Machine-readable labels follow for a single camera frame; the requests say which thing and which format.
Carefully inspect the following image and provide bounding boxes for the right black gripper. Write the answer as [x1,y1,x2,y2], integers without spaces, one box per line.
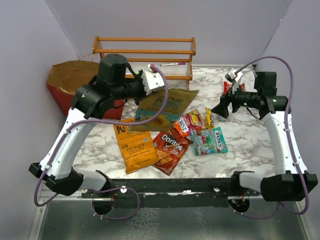
[211,80,260,118]

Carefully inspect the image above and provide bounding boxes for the gold kettle chips bag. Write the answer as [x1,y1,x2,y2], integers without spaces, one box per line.
[129,88,199,132]

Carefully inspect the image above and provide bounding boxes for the orange honey dijon chips bag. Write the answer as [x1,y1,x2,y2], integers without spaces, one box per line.
[113,124,160,174]

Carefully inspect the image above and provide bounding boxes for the red Doritos bag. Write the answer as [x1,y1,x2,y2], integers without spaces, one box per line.
[153,127,193,176]

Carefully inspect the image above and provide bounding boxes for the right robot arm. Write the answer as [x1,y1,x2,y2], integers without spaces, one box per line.
[211,69,318,202]

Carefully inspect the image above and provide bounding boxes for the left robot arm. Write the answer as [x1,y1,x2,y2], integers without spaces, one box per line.
[29,54,146,198]

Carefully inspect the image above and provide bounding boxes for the small red snack bag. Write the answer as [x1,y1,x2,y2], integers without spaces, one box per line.
[223,81,245,94]

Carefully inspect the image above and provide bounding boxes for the Fox's fruits candy bag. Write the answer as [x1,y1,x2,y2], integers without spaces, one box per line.
[173,109,208,138]

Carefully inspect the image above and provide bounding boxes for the teal Fox's mint candy bag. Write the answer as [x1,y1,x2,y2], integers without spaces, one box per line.
[191,127,229,156]

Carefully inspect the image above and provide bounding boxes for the red paper bag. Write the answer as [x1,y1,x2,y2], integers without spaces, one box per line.
[46,52,125,120]

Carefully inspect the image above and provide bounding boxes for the small grey cup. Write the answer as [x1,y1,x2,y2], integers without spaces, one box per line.
[217,111,229,122]

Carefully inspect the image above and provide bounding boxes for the yellow M&M's packet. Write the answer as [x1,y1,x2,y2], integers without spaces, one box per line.
[205,107,215,129]

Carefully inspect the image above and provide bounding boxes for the wooden shelf rack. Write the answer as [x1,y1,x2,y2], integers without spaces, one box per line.
[92,36,197,90]

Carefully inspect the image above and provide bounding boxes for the purple marker pen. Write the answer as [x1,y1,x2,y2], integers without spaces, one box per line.
[160,62,187,67]

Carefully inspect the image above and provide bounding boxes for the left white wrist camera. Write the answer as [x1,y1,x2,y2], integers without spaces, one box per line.
[141,64,165,96]

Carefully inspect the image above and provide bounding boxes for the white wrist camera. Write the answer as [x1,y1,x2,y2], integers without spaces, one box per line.
[225,68,243,94]
[141,64,165,96]

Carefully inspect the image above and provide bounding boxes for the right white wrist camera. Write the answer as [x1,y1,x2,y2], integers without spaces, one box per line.
[225,68,243,94]

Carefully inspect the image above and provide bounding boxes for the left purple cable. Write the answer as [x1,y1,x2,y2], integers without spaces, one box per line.
[33,65,170,221]

